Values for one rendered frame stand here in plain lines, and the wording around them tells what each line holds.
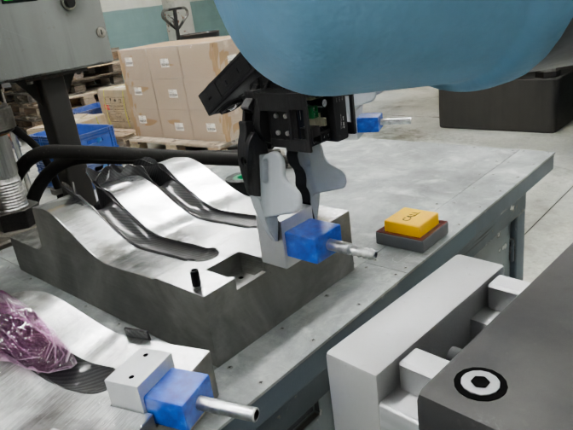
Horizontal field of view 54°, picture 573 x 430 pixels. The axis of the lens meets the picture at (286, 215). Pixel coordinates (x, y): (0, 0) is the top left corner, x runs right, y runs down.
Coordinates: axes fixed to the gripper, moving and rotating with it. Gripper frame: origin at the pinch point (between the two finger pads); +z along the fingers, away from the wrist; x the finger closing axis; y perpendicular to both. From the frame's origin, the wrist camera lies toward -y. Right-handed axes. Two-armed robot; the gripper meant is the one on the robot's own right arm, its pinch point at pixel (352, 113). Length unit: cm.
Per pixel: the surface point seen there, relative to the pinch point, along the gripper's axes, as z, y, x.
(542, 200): 95, 46, 202
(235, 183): 11.7, -23.7, -5.8
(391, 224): 11.9, 11.0, -24.7
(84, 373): 10, -11, -67
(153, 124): 68, -269, 321
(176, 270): 6, -9, -52
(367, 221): 15.1, 5.1, -16.1
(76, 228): 4, -27, -47
